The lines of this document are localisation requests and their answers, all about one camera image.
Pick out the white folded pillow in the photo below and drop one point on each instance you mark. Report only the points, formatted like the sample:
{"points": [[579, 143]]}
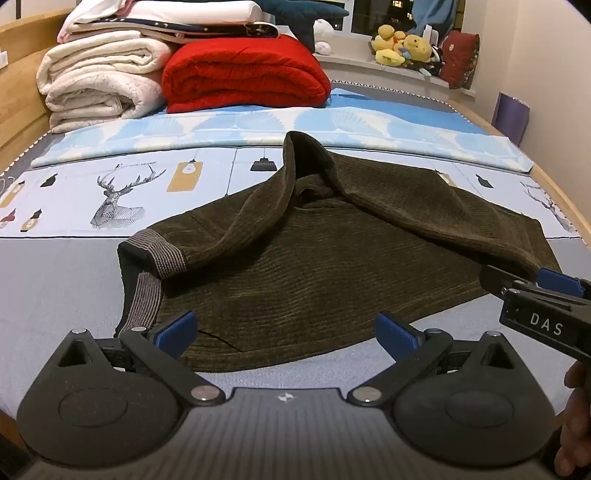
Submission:
{"points": [[194, 11]]}

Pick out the purple folded mat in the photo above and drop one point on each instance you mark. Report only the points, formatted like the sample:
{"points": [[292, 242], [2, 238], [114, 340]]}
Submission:
{"points": [[510, 117]]}

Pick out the red folded blanket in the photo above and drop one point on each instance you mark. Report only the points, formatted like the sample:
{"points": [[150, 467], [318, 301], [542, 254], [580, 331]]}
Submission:
{"points": [[244, 74]]}

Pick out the blue curtain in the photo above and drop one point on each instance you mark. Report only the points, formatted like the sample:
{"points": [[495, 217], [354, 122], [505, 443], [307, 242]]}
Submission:
{"points": [[434, 14]]}

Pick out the navy dotted quilt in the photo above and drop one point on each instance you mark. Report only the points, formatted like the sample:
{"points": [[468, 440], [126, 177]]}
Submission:
{"points": [[217, 28]]}

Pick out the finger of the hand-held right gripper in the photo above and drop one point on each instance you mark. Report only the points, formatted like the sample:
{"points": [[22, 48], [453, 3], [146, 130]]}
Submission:
{"points": [[556, 279], [496, 277]]}

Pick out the cream folded blanket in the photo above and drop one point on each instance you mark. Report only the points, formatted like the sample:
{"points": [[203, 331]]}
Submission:
{"points": [[92, 78]]}

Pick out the teal plush pillow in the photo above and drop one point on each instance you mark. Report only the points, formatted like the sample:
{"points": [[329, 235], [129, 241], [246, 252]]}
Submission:
{"points": [[295, 18]]}

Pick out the person's right hand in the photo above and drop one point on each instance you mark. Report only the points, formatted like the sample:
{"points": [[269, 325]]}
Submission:
{"points": [[577, 383]]}

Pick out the white window ledge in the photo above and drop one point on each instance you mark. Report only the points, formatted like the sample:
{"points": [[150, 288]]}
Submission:
{"points": [[355, 69]]}

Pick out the yellow plush toy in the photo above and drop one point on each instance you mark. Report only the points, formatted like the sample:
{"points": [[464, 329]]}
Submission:
{"points": [[418, 50], [388, 46]]}

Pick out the light blue patterned sheet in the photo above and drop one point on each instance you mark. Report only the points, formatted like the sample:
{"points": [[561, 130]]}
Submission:
{"points": [[369, 124]]}

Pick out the window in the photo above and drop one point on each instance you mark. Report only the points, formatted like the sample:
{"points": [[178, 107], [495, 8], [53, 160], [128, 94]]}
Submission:
{"points": [[383, 14]]}

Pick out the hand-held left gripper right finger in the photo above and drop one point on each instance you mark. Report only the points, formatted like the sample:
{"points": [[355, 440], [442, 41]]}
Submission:
{"points": [[395, 332]]}

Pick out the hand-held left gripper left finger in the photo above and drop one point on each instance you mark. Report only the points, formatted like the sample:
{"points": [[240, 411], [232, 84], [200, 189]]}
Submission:
{"points": [[178, 330]]}

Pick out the dark red cushion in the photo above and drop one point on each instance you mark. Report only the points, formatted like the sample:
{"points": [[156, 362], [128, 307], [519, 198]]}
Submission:
{"points": [[459, 60]]}

